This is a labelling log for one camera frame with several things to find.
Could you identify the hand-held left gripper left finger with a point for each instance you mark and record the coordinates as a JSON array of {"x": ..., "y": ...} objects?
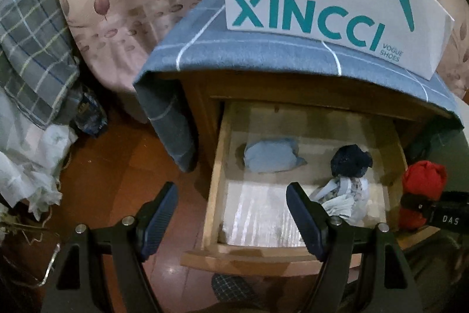
[{"x": 161, "y": 217}]

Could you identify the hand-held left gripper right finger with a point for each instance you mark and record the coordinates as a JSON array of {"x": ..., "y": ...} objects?
[{"x": 304, "y": 217}]

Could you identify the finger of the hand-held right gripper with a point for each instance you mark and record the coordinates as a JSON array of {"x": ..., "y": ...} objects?
[{"x": 414, "y": 202}]

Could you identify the red underwear bundle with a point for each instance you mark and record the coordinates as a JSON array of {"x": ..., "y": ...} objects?
[{"x": 421, "y": 177}]

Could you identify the white grey patterned underwear bundle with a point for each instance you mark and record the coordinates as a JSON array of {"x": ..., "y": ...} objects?
[{"x": 340, "y": 195}]

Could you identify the wooden drawer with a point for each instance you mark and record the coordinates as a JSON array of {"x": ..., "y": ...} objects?
[{"x": 216, "y": 188}]

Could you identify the light blue knit garment bundle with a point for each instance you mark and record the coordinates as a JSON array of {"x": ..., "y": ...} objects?
[{"x": 271, "y": 157}]

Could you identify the navy underwear bundle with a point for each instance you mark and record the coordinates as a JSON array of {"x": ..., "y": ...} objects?
[{"x": 350, "y": 162}]

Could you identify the white drawer liner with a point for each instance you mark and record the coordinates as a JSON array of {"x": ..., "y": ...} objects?
[{"x": 256, "y": 210}]

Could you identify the dark checked slipper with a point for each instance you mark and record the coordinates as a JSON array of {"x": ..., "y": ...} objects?
[{"x": 234, "y": 289}]

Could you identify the clear plastic piece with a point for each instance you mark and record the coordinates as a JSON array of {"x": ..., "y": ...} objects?
[{"x": 51, "y": 261}]

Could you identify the wooden nightstand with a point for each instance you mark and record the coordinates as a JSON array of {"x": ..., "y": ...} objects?
[{"x": 329, "y": 93}]

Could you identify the dark blue plastic bag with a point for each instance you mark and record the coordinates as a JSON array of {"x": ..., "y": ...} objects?
[{"x": 89, "y": 111}]

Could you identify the white thin plastic sheet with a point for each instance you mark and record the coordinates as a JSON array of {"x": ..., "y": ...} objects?
[{"x": 25, "y": 159}]

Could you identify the blue checked cloth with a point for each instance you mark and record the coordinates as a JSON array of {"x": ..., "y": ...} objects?
[{"x": 256, "y": 49}]

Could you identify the beige leaf-print sheet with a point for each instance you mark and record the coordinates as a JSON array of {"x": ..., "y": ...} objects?
[{"x": 128, "y": 23}]

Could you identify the grey plaid cloth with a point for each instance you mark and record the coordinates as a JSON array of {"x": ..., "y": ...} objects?
[{"x": 33, "y": 53}]

